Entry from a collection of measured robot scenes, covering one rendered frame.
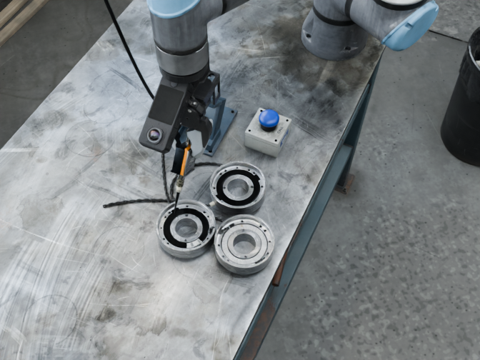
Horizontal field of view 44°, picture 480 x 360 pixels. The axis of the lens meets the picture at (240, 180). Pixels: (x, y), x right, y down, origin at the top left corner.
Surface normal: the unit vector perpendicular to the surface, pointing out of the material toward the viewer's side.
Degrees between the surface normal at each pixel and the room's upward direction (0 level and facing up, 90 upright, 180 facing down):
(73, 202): 0
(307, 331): 0
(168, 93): 31
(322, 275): 0
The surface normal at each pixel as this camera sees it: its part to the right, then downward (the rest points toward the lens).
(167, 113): -0.20, -0.09
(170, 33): -0.21, 0.81
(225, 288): 0.01, -0.56
